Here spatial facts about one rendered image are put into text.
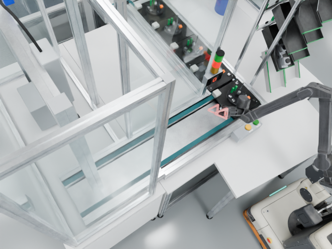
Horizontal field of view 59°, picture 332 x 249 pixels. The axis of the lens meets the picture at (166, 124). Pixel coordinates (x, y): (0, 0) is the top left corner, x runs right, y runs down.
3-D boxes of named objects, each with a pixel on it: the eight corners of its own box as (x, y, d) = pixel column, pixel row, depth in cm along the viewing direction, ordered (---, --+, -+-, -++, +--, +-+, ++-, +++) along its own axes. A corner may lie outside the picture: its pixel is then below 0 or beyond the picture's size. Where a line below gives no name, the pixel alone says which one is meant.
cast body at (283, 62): (284, 68, 186) (292, 65, 179) (279, 68, 185) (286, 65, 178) (282, 55, 186) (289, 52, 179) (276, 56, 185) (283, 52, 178)
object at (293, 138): (339, 141, 206) (341, 139, 203) (235, 198, 180) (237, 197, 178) (278, 69, 233) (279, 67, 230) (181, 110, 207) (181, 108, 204)
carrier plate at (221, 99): (259, 103, 201) (260, 102, 199) (233, 120, 193) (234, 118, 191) (236, 79, 209) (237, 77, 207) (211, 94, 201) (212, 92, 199)
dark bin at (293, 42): (305, 49, 174) (314, 44, 167) (287, 55, 170) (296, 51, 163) (288, 4, 174) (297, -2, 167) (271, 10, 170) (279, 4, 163)
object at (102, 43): (323, 88, 227) (325, 86, 225) (167, 195, 178) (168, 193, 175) (210, -16, 276) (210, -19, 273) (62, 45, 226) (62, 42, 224)
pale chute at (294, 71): (295, 77, 210) (300, 77, 206) (281, 82, 206) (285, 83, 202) (292, 38, 200) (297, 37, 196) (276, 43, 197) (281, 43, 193)
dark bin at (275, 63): (292, 66, 188) (300, 62, 181) (276, 72, 185) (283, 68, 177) (277, 25, 188) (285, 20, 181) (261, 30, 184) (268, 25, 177)
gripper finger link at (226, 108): (216, 108, 163) (231, 107, 165) (211, 105, 170) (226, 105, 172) (215, 120, 165) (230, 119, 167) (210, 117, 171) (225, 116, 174)
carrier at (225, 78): (235, 78, 210) (240, 67, 199) (209, 93, 202) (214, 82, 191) (214, 56, 218) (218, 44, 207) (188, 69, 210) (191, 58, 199)
